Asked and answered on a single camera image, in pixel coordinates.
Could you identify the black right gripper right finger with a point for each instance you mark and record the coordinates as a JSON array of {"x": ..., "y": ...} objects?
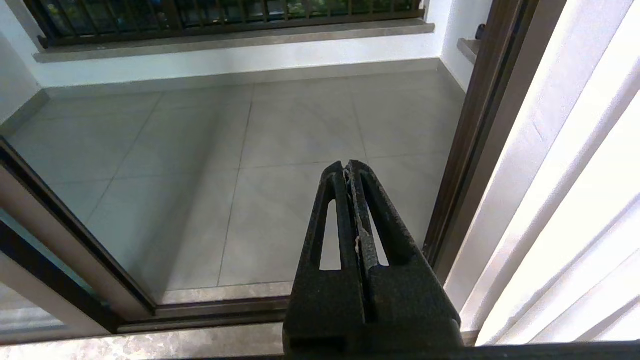
[{"x": 415, "y": 310}]

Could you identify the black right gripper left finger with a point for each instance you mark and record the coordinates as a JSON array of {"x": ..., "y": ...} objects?
[{"x": 310, "y": 310}]

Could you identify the white curtain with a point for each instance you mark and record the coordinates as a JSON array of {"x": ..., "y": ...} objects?
[{"x": 575, "y": 200}]

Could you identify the brown framed fixed glass panel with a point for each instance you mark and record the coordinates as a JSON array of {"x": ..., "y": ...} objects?
[{"x": 50, "y": 300}]

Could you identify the short grey stone sill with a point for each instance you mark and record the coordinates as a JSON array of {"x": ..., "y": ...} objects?
[{"x": 469, "y": 50}]

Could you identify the long grey stone sill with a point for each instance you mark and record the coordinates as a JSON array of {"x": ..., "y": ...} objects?
[{"x": 225, "y": 42}]

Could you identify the wide black balcony railing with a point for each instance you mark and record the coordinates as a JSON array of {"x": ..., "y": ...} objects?
[{"x": 150, "y": 20}]

